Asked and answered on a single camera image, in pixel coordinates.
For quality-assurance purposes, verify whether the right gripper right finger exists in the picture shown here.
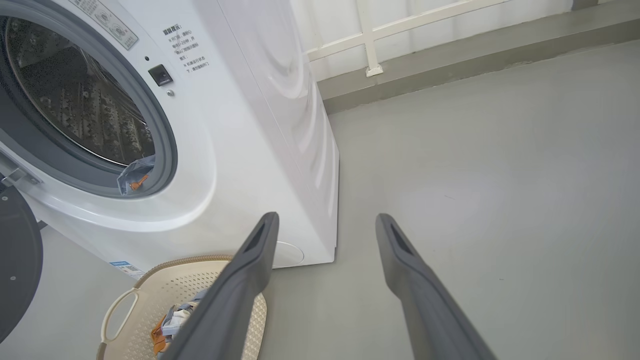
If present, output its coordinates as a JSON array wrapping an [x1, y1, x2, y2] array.
[[375, 213, 498, 360]]

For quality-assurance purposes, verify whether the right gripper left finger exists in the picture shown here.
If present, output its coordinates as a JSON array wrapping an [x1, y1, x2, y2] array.
[[160, 211, 280, 360]]

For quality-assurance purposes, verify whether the orange white patchwork garment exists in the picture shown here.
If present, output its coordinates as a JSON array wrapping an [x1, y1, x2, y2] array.
[[150, 290, 211, 358]]

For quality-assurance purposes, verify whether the blue printed garment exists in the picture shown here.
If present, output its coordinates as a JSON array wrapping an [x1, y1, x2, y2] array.
[[116, 155, 156, 196]]

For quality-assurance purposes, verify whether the dark washing machine door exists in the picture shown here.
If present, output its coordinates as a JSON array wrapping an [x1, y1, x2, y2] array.
[[0, 185, 44, 346]]

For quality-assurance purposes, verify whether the white front-load washing machine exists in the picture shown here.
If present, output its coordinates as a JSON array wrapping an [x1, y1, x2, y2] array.
[[0, 0, 341, 281]]

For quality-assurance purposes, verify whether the black door latch socket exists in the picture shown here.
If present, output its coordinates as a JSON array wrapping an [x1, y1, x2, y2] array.
[[148, 64, 174, 87]]

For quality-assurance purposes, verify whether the silver door hinge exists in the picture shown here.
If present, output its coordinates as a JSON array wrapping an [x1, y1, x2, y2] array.
[[0, 155, 41, 188]]

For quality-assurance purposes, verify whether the cream perforated laundry basket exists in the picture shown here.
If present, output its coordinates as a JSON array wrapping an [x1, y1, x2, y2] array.
[[96, 255, 268, 360]]

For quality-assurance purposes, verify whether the round white filter cover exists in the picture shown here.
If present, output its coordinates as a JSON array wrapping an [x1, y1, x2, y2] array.
[[272, 241, 305, 268]]

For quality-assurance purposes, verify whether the blue energy label sticker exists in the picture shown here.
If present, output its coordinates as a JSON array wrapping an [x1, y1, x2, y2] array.
[[109, 260, 146, 280]]

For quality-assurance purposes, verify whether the white metal railing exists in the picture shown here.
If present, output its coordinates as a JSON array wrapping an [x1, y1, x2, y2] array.
[[305, 0, 516, 78]]

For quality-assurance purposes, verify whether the grey warning sticker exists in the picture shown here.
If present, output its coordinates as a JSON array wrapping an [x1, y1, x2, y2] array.
[[70, 0, 139, 51]]

